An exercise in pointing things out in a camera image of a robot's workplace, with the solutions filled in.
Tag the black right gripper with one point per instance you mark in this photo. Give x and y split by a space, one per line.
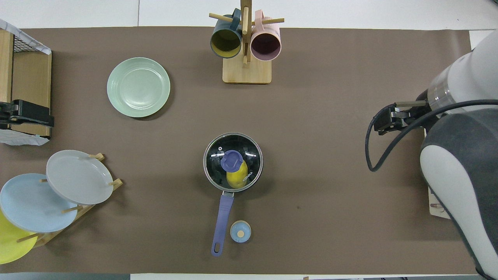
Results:
406 116

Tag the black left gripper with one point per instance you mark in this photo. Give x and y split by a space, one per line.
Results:
27 111

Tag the glass lid purple knob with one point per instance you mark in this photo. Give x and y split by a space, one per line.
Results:
232 160

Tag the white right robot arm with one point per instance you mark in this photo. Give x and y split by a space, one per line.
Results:
459 175

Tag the grey plate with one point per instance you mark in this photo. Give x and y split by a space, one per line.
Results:
78 177

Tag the light blue plate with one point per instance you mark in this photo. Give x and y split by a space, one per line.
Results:
31 206

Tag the green plate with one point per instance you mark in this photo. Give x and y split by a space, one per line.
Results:
138 87

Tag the wooden plate rack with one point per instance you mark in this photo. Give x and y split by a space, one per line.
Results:
46 238

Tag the yellow plate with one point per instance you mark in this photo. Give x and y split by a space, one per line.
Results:
9 245

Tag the white marbled paper sheet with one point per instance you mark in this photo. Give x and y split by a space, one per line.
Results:
19 138
23 35

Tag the beige toaster oven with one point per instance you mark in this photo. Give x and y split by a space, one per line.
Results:
435 210

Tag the brown table mat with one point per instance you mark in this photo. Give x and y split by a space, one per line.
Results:
330 214

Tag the pink mug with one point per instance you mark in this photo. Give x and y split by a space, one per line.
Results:
265 43

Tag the wooden mug tree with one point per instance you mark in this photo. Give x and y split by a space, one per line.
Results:
247 74

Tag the dark teal mug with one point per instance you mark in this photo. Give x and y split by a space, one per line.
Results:
226 42

